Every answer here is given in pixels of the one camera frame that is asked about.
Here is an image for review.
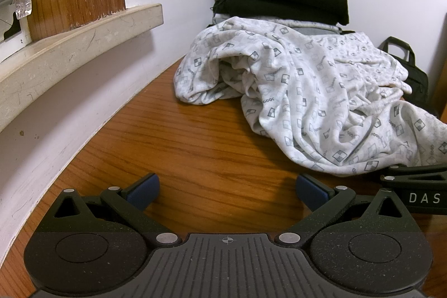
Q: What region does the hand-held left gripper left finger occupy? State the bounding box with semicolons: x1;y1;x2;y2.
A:
52;173;182;247

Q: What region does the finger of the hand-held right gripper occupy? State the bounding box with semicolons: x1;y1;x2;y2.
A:
380;166;447;191

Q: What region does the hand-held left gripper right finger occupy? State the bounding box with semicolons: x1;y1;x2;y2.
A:
274;173;419;247

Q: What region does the white patterned garment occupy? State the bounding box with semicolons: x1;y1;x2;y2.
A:
173;16;447;178

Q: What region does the black bag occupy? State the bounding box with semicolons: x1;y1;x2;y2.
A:
379;36;439;118

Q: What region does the beige window sill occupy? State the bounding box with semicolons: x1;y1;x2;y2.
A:
0;3;164;134

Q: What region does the grey folded garment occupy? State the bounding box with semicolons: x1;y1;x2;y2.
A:
213;13;344;36

